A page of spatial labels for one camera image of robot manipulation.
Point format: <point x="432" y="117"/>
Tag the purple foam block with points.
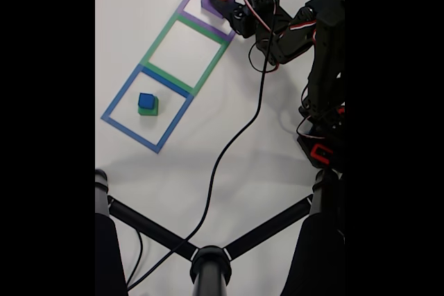
<point x="208" y="5"/>

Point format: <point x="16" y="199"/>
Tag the small blue foam cube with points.
<point x="145" y="100"/>

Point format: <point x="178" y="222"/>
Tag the green foam cube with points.
<point x="152" y="110"/>

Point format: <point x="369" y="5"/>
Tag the green tape square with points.
<point x="161" y="39"/>

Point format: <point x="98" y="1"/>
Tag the red table clamp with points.
<point x="315" y="153"/>

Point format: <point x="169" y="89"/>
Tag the blue tape square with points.
<point x="116" y="102"/>

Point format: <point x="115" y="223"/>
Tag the black tripod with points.
<point x="208" y="268"/>

